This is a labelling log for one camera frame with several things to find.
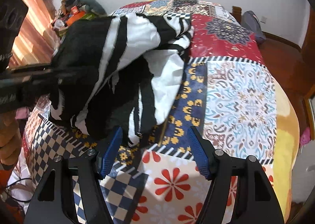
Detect orange box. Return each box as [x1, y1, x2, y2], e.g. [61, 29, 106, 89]
[66, 12, 85, 27]

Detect patchwork printed blanket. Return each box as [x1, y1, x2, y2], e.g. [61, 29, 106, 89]
[21, 0, 280, 224]

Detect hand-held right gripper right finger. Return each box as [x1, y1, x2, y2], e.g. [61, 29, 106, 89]
[189, 126, 279, 224]

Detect black floor cable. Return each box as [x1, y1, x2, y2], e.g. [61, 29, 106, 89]
[6, 177, 33, 203]

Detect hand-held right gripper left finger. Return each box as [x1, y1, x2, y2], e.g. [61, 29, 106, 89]
[23, 126, 123, 224]

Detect black and white shirt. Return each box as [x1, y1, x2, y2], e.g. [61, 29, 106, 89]
[48, 14, 195, 149]

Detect pink cloth item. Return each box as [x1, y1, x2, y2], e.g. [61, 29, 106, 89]
[299, 127, 312, 146]

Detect person's left hand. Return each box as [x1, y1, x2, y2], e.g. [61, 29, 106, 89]
[0, 109, 22, 171]

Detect pink striped curtain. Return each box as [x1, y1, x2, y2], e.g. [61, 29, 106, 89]
[8, 0, 58, 68]

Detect dark grey bag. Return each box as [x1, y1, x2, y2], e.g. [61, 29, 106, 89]
[241, 10, 267, 45]

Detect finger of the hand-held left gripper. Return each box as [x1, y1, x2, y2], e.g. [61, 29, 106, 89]
[8, 64, 66, 87]

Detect yellow fleece blanket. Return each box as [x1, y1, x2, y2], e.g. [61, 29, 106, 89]
[261, 76, 301, 224]

